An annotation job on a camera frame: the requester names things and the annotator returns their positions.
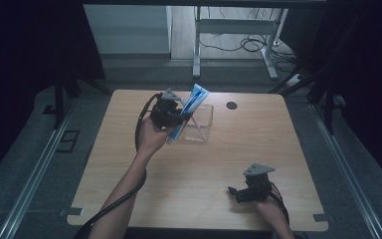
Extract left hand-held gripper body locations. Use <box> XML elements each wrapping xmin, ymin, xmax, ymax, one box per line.
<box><xmin>149</xmin><ymin>87</ymin><xmax>184</xmax><ymax>130</ymax></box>

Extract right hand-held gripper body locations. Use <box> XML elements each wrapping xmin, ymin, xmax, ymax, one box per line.
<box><xmin>242</xmin><ymin>162</ymin><xmax>277</xmax><ymax>203</ymax></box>

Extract blue white toothpaste tube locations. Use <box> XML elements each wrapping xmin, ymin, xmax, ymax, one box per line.
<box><xmin>165</xmin><ymin>83</ymin><xmax>211</xmax><ymax>145</ymax></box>

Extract clear plastic box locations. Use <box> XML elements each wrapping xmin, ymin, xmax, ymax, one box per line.
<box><xmin>181</xmin><ymin>104</ymin><xmax>215</xmax><ymax>143</ymax></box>

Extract person's right hand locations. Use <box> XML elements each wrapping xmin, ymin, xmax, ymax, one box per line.
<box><xmin>254</xmin><ymin>188</ymin><xmax>288</xmax><ymax>225</ymax></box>

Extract person's left hand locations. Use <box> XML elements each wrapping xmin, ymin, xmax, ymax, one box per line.
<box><xmin>135</xmin><ymin>116</ymin><xmax>177</xmax><ymax>157</ymax></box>

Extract white cabinet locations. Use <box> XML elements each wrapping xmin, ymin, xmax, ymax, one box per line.
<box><xmin>83</xmin><ymin>4</ymin><xmax>173</xmax><ymax>55</ymax></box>

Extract black metal stand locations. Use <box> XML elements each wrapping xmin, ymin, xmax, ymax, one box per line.
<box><xmin>43</xmin><ymin>68</ymin><xmax>113</xmax><ymax>130</ymax></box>
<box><xmin>268</xmin><ymin>71</ymin><xmax>346</xmax><ymax>135</ymax></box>

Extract black tape square outline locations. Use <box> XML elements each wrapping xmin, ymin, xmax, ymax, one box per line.
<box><xmin>55</xmin><ymin>129</ymin><xmax>81</xmax><ymax>154</ymax></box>

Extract white power strip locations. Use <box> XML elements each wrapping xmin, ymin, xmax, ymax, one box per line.
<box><xmin>286</xmin><ymin>73</ymin><xmax>304</xmax><ymax>89</ymax></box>

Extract black tape patch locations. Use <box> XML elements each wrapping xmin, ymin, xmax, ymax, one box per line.
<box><xmin>42</xmin><ymin>104</ymin><xmax>58</xmax><ymax>116</ymax></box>

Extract dark curtain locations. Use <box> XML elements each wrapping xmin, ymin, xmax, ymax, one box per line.
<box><xmin>0</xmin><ymin>0</ymin><xmax>106</xmax><ymax>188</ymax></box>
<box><xmin>278</xmin><ymin>0</ymin><xmax>382</xmax><ymax>185</ymax></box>

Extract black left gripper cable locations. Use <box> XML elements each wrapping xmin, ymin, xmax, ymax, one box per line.
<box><xmin>73</xmin><ymin>92</ymin><xmax>164</xmax><ymax>239</ymax></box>

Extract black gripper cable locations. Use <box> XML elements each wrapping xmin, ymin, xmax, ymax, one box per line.
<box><xmin>73</xmin><ymin>92</ymin><xmax>164</xmax><ymax>239</ymax></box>
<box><xmin>268</xmin><ymin>181</ymin><xmax>291</xmax><ymax>227</ymax></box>

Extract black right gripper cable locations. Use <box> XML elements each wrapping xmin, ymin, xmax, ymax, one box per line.
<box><xmin>268</xmin><ymin>181</ymin><xmax>291</xmax><ymax>227</ymax></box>

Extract aluminium floor rail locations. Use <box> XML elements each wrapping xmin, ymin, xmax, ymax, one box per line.
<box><xmin>307</xmin><ymin>103</ymin><xmax>380</xmax><ymax>239</ymax></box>
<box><xmin>0</xmin><ymin>99</ymin><xmax>78</xmax><ymax>239</ymax></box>

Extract black floor cables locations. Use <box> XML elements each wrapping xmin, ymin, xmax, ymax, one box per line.
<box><xmin>198</xmin><ymin>6</ymin><xmax>300</xmax><ymax>73</ymax></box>

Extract white metal desk frame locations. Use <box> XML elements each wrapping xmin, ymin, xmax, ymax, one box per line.
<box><xmin>192</xmin><ymin>5</ymin><xmax>288</xmax><ymax>82</ymax></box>

